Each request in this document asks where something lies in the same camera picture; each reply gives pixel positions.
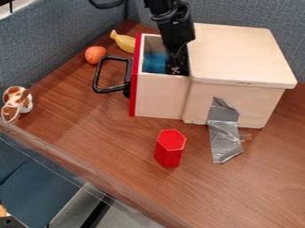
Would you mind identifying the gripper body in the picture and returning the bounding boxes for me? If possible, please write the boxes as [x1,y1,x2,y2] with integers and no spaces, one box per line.
[150,8,197,56]

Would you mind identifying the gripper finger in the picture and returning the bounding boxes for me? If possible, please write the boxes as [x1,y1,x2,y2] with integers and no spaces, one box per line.
[176,45,191,77]
[164,53,179,74]

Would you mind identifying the blue cloth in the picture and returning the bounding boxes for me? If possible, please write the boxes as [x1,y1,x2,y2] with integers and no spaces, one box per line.
[141,51,171,75]

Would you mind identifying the drawer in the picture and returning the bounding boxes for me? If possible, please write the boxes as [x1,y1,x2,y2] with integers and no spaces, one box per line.
[91,31,194,120]

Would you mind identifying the yellow toy banana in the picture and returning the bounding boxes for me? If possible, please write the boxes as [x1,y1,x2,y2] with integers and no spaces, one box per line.
[108,28,137,55]

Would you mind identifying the cabinet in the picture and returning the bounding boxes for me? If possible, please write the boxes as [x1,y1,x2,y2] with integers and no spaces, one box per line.
[181,22,300,129]

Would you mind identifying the orange toy fruit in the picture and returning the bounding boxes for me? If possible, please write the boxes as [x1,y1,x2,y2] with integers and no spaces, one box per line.
[83,45,109,66]

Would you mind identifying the grey tape strip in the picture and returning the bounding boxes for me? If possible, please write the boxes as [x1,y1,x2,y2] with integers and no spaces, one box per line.
[204,96,246,165]

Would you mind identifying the red hexagonal block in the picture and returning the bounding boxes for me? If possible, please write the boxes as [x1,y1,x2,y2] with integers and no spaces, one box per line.
[152,128,189,169]

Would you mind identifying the white and brown plush toy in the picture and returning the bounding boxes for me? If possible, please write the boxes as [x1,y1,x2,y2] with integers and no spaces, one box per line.
[0,85,35,125]

